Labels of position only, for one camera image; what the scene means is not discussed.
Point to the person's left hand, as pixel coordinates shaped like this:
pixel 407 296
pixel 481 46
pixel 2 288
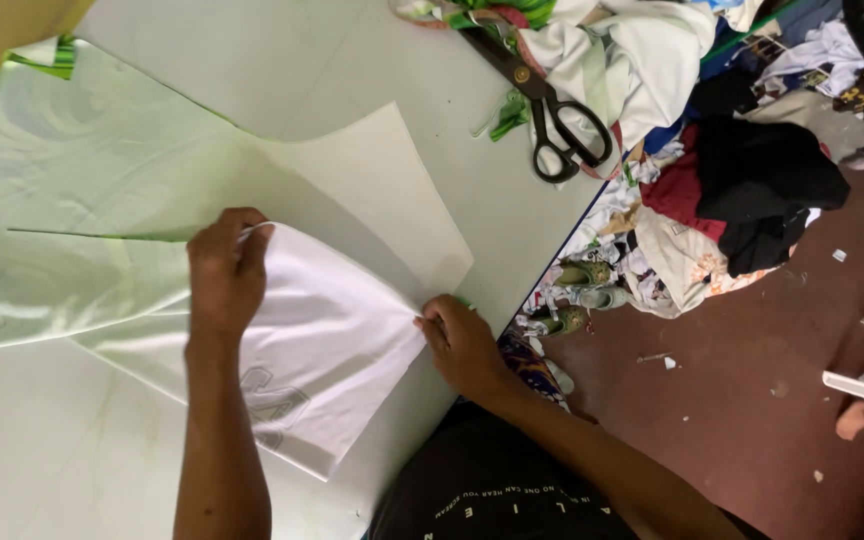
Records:
pixel 226 285

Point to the person's right hand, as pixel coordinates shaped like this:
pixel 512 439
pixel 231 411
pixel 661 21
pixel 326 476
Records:
pixel 469 349

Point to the white printed fabric piece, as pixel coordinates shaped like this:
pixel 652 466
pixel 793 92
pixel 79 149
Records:
pixel 334 345

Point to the person's colourful patterned garment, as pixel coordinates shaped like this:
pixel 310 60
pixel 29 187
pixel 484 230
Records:
pixel 533 367

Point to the green patterned shoe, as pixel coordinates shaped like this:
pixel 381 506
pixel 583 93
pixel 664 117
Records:
pixel 563 321
pixel 583 274

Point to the person's black printed shirt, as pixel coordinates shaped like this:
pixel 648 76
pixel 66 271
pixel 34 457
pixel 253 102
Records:
pixel 507 487

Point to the pale grey shoe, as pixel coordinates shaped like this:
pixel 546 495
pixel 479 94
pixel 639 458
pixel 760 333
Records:
pixel 604 298

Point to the pale green satin fabric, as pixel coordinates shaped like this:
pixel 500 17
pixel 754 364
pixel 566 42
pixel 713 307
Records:
pixel 94 195

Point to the cream paper pattern sheet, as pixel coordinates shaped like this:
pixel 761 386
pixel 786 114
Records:
pixel 394 202

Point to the small green fabric scrap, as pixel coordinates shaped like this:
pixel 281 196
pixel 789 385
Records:
pixel 511 116

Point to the large black tailor scissors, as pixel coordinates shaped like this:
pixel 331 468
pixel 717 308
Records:
pixel 533 86

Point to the green striped fabric scrap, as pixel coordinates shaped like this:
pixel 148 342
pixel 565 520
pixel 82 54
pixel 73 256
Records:
pixel 49 56

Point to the heap of white green fabrics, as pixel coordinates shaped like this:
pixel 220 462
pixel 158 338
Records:
pixel 627 52

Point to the heap of mixed clothes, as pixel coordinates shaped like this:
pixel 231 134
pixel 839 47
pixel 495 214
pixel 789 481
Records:
pixel 762 180

